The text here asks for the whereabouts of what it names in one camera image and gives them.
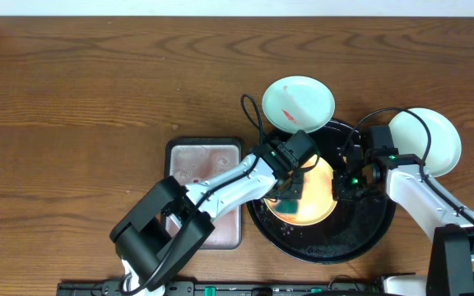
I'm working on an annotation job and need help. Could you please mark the green yellow sponge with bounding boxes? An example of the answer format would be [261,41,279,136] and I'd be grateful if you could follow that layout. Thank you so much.
[274,199,299,215]

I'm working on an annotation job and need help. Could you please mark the yellow plate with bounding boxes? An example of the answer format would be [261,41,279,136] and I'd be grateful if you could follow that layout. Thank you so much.
[265,157,337,226]

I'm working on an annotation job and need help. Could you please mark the mint plate front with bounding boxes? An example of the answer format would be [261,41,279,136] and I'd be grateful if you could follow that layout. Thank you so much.
[389,108,462,177]

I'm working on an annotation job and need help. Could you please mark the mint plate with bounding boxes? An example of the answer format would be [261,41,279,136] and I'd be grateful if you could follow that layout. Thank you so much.
[389,108,462,177]
[262,76,336,133]

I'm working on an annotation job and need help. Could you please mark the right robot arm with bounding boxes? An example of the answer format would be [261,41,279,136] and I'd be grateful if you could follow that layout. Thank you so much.
[332,146,474,295]

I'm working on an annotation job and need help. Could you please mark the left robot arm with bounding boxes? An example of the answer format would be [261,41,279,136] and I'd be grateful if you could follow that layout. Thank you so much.
[109,145,313,295]

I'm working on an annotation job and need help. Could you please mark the round black serving tray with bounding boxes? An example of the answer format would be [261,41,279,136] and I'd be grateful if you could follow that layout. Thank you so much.
[246,118,397,264]

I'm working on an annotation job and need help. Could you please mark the rectangular soapy water tray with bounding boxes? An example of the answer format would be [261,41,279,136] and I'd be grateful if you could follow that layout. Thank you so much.
[164,137,242,250]

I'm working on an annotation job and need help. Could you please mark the right camera cable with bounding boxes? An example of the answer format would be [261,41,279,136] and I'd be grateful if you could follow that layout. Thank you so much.
[339,106,474,256]

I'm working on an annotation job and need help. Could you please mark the camera cable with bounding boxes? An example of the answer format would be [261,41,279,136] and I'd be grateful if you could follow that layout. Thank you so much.
[119,93,320,295]
[339,106,474,256]

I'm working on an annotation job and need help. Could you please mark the left camera cable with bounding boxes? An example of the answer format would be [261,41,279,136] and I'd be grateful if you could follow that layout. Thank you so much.
[119,93,320,295]

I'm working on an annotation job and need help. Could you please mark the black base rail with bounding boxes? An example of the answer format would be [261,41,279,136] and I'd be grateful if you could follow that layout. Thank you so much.
[56,280,383,296]

